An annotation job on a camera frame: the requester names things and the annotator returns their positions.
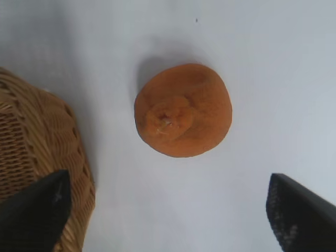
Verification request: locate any woven wicker basket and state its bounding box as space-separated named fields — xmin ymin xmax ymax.
xmin=0 ymin=67 xmax=97 ymax=252

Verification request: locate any wrinkled orange fruit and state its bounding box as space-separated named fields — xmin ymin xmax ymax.
xmin=133 ymin=62 xmax=233 ymax=158

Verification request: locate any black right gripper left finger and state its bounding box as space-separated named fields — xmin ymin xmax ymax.
xmin=0 ymin=169 xmax=72 ymax=252

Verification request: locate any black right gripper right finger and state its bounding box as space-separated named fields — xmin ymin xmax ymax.
xmin=265 ymin=172 xmax=336 ymax=252

